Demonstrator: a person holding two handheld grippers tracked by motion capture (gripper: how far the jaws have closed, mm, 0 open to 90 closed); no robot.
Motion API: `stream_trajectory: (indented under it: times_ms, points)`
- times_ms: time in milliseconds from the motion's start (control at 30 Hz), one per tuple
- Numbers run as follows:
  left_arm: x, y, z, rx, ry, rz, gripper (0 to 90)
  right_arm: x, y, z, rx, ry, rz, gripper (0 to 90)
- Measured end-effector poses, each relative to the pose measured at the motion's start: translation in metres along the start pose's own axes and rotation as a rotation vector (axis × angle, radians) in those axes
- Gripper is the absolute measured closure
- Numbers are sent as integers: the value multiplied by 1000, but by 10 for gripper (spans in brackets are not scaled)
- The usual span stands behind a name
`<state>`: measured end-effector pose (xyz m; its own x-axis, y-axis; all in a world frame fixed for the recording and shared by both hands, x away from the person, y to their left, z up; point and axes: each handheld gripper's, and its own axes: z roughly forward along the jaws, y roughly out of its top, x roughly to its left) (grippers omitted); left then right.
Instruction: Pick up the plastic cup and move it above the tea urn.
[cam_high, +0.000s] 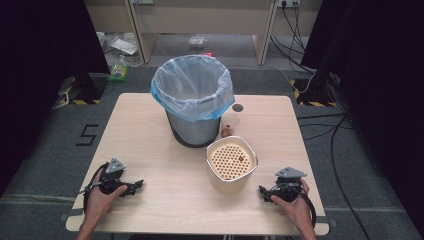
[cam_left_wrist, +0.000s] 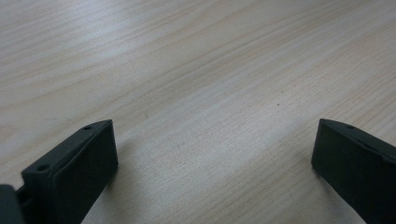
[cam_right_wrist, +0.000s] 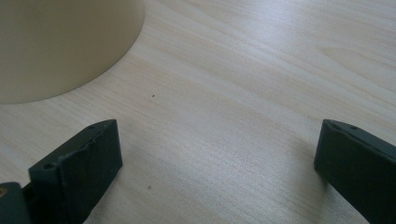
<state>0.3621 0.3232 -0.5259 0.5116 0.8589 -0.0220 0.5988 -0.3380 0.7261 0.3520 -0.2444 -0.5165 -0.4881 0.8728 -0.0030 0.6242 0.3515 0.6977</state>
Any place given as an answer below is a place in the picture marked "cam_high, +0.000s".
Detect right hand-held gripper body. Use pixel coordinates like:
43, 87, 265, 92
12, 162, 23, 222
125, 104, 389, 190
270, 166, 308, 203

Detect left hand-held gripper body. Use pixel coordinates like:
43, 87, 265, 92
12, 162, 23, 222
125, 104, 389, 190
98, 157, 134, 196

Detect person's right hand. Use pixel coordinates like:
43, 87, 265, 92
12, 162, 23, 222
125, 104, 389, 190
270, 179, 313, 230

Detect person's left hand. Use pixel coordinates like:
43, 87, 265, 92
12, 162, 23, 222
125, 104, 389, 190
85, 169, 129, 220

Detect beige container with metal rim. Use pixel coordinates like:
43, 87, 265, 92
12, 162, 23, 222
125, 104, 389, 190
205, 135, 260, 196

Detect beige perforated strainer insert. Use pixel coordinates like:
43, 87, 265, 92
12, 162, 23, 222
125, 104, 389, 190
209, 141, 255, 181

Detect grey metal trash can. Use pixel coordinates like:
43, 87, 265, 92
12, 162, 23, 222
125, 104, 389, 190
165, 109, 223, 149

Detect clear plastic cup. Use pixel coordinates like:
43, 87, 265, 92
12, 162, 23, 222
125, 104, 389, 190
220, 112, 241, 139

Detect black stand with striped base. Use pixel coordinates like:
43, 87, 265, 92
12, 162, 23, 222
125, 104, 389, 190
289, 68, 340, 108
53, 70, 108, 107

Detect green plastic packet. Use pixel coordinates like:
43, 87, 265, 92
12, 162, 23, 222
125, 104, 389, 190
106, 62, 130, 83

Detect blue plastic bin liner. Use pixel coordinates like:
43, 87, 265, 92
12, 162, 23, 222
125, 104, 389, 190
150, 54, 236, 124

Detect black curtain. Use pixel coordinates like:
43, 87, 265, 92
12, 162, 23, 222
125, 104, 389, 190
300, 0, 424, 236
0, 0, 112, 198

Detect clear plastic packet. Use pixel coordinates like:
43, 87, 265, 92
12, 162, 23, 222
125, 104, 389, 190
187, 35, 207, 48

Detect beige wooden desk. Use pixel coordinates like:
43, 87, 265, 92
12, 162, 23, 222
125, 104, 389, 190
83, 0, 278, 67

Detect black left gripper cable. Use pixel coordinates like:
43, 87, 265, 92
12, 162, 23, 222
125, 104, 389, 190
79, 162, 110, 213

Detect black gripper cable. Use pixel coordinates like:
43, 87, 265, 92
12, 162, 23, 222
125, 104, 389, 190
79, 162, 110, 213
299, 189, 318, 231

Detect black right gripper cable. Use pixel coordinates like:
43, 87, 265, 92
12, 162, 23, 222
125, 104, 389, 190
299, 189, 318, 231

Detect black floor cables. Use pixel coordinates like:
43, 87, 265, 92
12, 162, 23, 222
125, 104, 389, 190
295, 112, 372, 240

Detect white looped cable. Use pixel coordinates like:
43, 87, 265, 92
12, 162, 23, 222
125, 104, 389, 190
50, 90, 71, 111

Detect white floor cable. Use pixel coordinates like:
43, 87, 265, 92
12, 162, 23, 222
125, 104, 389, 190
229, 63, 317, 95

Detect black cables from socket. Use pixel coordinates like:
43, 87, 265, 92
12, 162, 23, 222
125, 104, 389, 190
269, 2, 316, 74

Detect white wall socket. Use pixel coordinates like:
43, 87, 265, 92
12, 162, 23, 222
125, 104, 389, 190
276, 0, 301, 9

